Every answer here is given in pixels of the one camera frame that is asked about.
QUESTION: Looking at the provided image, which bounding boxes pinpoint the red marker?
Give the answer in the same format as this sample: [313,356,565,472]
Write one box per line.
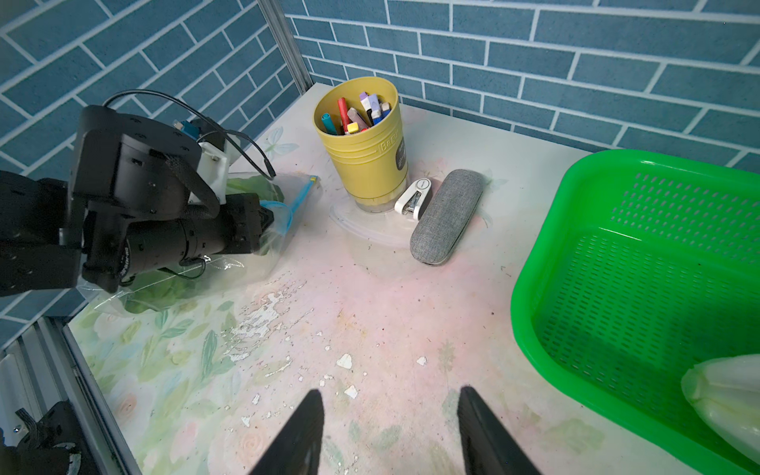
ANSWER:
[338,97,352,135]

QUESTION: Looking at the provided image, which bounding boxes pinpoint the green plastic basket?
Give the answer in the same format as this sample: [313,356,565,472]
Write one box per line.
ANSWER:
[511,150,759,474]

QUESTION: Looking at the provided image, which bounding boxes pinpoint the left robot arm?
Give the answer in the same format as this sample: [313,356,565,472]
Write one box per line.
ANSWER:
[1,106,275,296]

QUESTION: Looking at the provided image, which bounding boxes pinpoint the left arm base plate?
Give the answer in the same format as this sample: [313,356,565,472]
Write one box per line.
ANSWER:
[1,401,101,475]

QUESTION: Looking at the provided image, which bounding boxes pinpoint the yellow pen cup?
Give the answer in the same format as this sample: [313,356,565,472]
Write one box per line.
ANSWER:
[313,76,409,213]

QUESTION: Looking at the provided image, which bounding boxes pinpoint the clear zipper bag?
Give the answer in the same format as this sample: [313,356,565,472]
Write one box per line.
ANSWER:
[76,173,319,312]

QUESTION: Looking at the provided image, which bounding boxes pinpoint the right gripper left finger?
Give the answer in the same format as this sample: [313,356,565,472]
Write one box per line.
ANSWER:
[249,389,325,475]

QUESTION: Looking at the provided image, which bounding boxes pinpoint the grey fabric case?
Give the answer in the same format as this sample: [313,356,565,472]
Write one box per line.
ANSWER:
[410,169,486,266]

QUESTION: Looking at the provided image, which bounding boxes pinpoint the aluminium rail frame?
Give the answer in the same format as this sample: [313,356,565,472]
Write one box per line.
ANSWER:
[1,318,140,474]

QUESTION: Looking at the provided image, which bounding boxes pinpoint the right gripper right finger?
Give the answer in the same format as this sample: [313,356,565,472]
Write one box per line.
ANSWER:
[457,386,540,475]

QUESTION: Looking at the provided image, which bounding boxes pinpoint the purple marker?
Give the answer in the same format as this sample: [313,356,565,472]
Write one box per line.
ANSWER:
[359,92,373,113]

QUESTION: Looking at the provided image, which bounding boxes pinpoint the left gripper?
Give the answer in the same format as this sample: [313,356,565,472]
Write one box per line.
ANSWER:
[68,105,275,293]

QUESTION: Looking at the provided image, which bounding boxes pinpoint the small white stapler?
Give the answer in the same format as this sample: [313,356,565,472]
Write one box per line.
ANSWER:
[394,178,433,221]

